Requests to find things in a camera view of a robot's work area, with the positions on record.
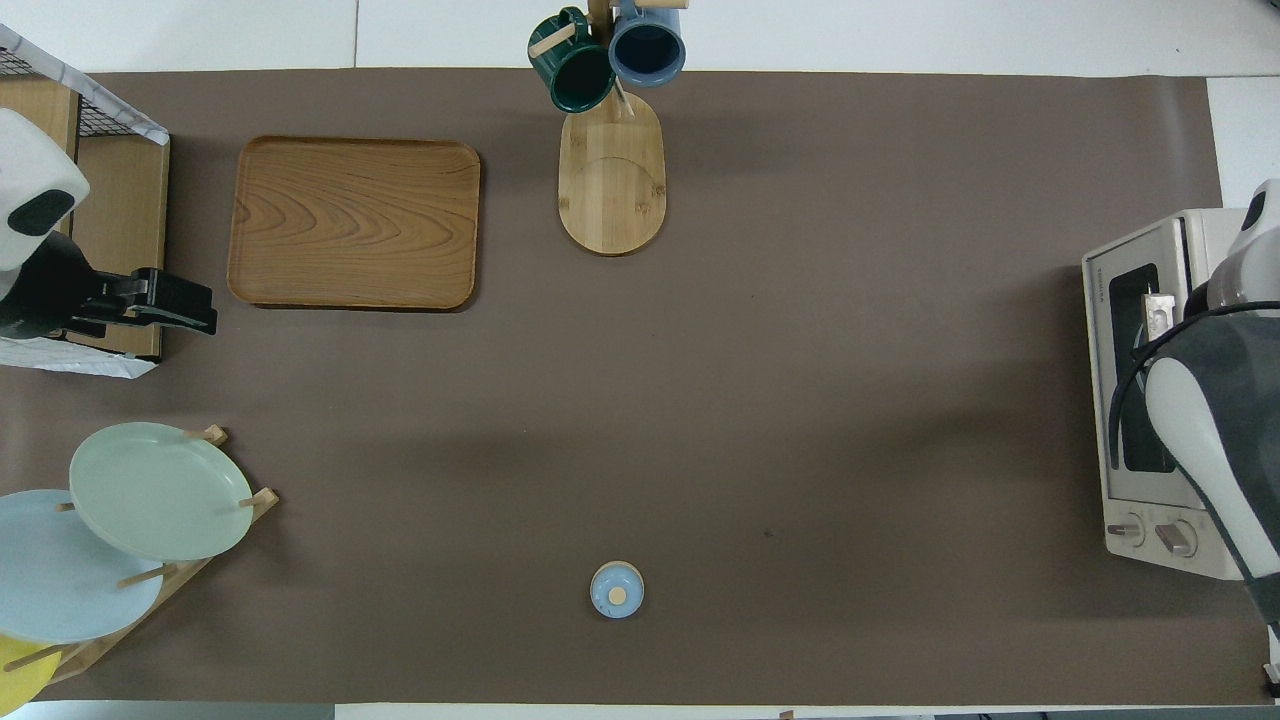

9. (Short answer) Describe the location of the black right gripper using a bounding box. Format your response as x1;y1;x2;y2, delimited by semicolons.
1140;283;1223;339

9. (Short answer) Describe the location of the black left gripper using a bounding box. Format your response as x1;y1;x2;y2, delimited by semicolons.
0;232;218;341

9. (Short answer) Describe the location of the beige toaster oven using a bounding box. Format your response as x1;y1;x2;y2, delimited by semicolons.
1082;208;1280;579

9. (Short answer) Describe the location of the wooden step shelf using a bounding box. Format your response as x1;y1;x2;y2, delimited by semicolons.
0;75;171;359

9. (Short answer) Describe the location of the pale green plate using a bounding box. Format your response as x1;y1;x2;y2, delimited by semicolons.
69;422;255;562

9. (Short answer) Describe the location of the brown wooden tray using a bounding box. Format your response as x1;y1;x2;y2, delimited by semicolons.
227;135;482;312

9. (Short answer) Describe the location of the wooden plate rack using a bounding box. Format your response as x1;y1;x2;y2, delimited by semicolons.
0;425;279;691

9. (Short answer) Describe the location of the light blue racked plate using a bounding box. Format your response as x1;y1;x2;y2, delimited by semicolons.
0;489;166;645

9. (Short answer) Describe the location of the brown table mat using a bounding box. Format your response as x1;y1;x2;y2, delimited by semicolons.
0;68;1271;706

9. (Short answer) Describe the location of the yellow plate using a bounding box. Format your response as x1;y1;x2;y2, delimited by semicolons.
0;635;63;713

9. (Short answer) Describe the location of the wooden mug tree stand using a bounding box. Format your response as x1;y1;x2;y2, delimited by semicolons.
528;0;691;257

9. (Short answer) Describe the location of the dark green mug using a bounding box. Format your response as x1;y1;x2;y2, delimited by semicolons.
528;8;617;113

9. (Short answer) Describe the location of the blue mug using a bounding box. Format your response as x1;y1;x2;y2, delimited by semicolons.
608;0;687;88

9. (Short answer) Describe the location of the cloth-lined wire basket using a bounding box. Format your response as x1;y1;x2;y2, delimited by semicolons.
0;25;171;379

